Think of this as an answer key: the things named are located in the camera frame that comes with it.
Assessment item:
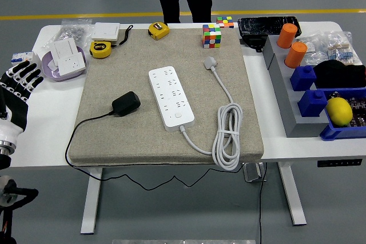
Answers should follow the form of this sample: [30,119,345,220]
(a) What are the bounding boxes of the white power strip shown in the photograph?
[148,66,196,133]

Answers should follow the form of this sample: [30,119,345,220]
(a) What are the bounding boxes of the black cloth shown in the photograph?
[312,59,366,90]

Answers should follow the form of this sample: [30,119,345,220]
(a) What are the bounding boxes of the yellow lemon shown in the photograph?
[325,97,354,127]

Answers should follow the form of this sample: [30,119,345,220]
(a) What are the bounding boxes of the round yellow black tape measure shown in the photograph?
[89,41,113,59]

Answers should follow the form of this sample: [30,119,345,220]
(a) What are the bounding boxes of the glossy black plastic tray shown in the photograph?
[237,15,303,39]

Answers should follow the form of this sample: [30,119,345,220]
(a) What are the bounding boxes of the white table leg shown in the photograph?
[277,161,307,226]
[79,166,104,235]

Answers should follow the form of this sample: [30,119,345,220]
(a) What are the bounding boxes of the clear bag of resistors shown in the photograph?
[296,30,363,67]

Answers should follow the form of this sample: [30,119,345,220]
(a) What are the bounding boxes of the clear bag of screws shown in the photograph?
[42,18,94,50]

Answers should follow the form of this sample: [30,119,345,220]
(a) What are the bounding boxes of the grey-brown mat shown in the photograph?
[67,28,264,167]

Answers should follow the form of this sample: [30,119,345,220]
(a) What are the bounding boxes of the white power cord with plug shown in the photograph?
[178,56,244,171]

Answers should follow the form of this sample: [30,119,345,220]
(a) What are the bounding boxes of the grey metal box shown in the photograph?
[242,162,268,183]

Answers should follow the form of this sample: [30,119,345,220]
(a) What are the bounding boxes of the blue block with knob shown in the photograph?
[289,65,317,92]
[297,89,328,118]

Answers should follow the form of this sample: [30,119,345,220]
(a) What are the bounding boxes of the black plug adapter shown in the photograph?
[111,91,141,118]

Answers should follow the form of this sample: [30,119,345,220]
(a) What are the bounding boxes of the black power cable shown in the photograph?
[258,163,268,244]

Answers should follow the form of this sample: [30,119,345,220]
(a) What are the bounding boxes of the grey stepped block stand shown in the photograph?
[262,34,329,138]

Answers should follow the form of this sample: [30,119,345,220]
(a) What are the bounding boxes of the white two-button switch panel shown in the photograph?
[53,37,79,61]

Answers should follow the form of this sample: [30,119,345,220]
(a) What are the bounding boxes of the large colourful puzzle cube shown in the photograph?
[202,23,222,49]

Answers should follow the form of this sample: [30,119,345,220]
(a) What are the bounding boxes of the black table control panel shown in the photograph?
[316,158,363,168]

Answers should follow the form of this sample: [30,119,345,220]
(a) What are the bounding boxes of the white blue circuit breaker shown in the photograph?
[10,50,42,66]

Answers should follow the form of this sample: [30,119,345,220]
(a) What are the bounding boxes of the white wall switch panel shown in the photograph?
[90,22,121,42]

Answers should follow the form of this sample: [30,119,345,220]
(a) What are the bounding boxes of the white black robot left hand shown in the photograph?
[0,60,45,143]

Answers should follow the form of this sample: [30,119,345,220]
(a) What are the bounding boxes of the small colourful puzzle cube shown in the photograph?
[216,16,235,29]

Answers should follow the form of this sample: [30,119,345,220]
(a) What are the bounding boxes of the blue storage bin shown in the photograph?
[319,86,366,142]

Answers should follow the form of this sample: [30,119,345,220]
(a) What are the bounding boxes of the orange cylinder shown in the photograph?
[276,23,299,49]
[284,41,308,69]

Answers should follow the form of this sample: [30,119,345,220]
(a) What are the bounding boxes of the white wall socket panel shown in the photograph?
[55,53,87,77]

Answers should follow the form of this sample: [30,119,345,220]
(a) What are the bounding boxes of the dark circuit boards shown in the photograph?
[328,91,366,129]

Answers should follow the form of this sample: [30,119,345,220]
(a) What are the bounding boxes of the thin black adapter cord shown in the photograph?
[65,111,244,192]

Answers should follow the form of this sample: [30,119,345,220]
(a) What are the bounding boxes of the boxy yellow tape measure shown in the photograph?
[148,22,170,41]

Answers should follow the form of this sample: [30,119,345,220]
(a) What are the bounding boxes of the black wrist strap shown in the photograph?
[118,24,134,46]

